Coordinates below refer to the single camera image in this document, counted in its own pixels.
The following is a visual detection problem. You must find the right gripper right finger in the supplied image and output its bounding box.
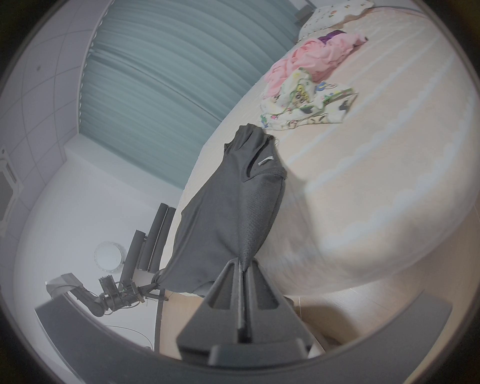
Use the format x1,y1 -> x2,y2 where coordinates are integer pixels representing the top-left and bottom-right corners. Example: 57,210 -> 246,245
244,260 -> 316,356

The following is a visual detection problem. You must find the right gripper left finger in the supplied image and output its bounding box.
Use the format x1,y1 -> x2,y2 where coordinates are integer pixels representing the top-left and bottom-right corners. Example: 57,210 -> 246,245
176,258 -> 241,353

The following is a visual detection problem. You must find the black garment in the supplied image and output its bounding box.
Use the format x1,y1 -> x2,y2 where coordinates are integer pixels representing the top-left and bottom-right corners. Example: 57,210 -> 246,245
152,124 -> 289,297

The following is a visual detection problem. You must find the bed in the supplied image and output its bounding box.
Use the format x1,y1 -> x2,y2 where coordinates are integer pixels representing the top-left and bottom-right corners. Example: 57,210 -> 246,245
180,0 -> 474,297

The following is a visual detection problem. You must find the white round object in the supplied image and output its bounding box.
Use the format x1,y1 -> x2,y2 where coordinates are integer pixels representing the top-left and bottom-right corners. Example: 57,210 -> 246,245
93,241 -> 125,273

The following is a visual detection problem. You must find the blue-green curtain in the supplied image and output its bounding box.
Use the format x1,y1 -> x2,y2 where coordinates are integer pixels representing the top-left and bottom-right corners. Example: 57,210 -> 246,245
90,0 -> 304,121
77,52 -> 226,192

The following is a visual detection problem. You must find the white printed garment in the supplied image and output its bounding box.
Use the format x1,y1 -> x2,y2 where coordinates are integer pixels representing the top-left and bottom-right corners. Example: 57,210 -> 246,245
259,67 -> 360,131

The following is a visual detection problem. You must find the pink garment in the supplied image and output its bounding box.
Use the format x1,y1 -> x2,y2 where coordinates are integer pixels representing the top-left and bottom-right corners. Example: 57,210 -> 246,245
264,32 -> 369,99

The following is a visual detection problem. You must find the grey bedside table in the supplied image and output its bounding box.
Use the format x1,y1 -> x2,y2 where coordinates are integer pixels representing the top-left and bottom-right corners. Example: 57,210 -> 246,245
293,3 -> 315,24

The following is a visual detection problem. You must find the white printed pillow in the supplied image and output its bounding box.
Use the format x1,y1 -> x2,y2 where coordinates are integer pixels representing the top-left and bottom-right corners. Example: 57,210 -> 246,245
298,0 -> 376,38

